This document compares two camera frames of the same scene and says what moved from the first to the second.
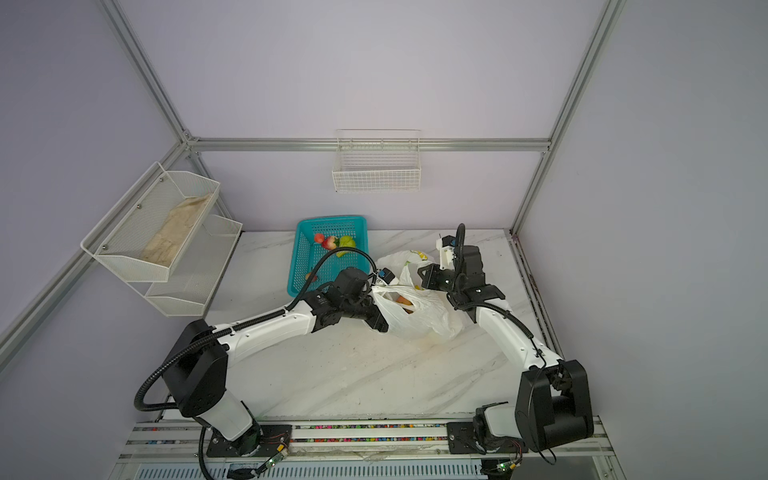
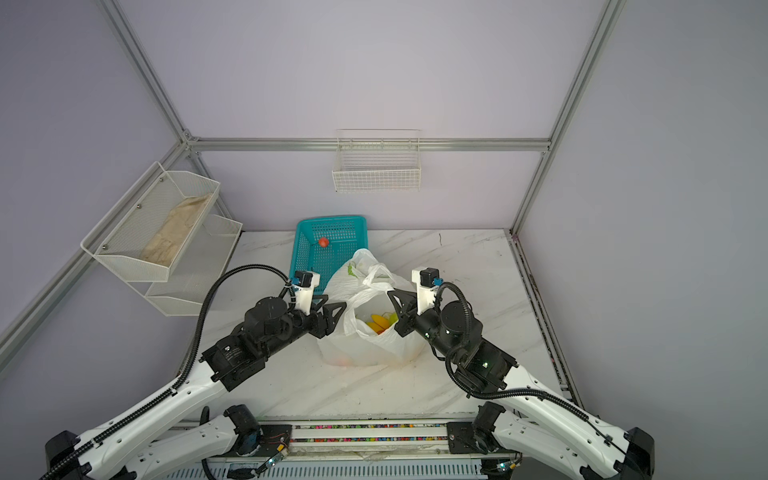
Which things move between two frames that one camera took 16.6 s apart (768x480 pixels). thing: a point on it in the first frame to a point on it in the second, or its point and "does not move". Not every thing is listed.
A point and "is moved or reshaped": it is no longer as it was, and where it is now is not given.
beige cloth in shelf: x=168 y=240 does not move
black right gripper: x=430 y=279 to x=408 y=311
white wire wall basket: x=377 y=160 does not move
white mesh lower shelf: x=192 y=280 does not move
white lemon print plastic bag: x=409 y=310 is moved or reshaped
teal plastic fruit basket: x=307 y=254 does not move
